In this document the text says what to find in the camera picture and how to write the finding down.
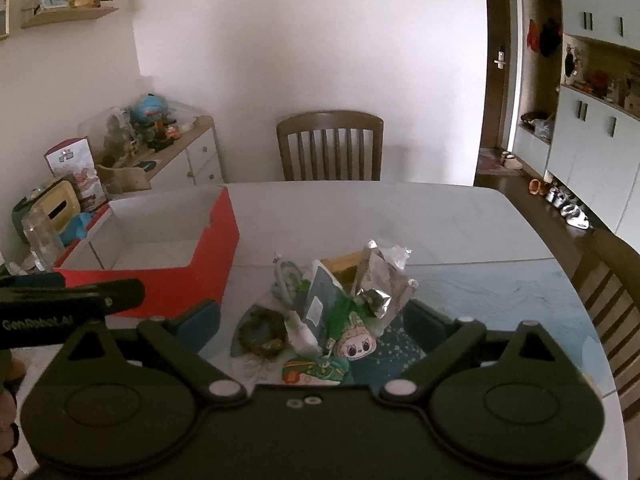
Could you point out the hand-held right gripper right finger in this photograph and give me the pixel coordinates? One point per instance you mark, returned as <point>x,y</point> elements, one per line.
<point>422,325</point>

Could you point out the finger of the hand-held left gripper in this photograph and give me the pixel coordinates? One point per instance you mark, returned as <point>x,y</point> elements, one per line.
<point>35,280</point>
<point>115,296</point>

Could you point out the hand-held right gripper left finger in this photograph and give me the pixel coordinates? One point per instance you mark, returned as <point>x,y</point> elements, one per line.
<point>200,322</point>

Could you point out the round dark wreath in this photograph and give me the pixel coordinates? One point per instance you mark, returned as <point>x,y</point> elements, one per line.
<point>250,335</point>

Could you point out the red cardboard box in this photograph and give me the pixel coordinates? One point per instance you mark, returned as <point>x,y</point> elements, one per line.
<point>200,270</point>

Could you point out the silver foil bag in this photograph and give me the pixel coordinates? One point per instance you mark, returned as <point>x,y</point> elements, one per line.
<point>385,270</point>

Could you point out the grey tape dispenser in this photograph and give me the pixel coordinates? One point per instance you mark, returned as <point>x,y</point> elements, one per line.
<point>287,280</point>

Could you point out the yellow cardboard box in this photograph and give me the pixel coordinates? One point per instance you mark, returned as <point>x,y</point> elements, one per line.
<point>342,266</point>

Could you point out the wet wipes packet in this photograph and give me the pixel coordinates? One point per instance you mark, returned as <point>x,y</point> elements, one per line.
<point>300,335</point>

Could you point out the dark packet white label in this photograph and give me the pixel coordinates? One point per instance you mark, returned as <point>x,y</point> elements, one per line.
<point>320,290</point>

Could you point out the green printed packet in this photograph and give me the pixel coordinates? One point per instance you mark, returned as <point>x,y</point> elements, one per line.
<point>310,372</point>

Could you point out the clear glass jar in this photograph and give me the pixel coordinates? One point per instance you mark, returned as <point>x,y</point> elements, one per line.
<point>42,240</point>

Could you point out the dark green container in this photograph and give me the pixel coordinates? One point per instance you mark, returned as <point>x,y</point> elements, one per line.
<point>20,220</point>

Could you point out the yellow lid tissue box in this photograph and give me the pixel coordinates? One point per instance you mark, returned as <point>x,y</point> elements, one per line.
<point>55,200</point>

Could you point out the red white snack bag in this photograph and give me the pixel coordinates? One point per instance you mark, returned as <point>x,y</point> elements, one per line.
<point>70,160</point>

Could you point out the clear plastic container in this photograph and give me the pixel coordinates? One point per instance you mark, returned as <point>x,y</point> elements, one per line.
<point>102,130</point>

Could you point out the white wood-topped sideboard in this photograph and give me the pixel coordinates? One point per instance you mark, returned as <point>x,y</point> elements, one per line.
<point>205,155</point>

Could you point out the brown wooden chair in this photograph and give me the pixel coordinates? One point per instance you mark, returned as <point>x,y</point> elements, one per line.
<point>600,280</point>
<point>330,125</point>

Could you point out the row of white shoes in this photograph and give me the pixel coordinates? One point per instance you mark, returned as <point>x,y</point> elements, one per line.
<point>567,207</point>

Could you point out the pale slippers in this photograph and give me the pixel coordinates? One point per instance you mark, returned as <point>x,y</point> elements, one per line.
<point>511,160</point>

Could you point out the blue globe toy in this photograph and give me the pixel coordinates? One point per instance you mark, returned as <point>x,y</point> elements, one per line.
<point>150,107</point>

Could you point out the red black hanging clothing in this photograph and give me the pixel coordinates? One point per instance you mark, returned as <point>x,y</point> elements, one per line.
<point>547,37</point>

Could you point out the brown wooden door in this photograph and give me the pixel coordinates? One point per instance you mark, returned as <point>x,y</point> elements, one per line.
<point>497,20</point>

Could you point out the white wall cabinet unit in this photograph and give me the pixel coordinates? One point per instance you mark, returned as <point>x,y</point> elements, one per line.
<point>590,130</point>

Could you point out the wooden wall shelf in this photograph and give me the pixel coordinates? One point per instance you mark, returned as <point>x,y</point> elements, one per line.
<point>70,16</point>

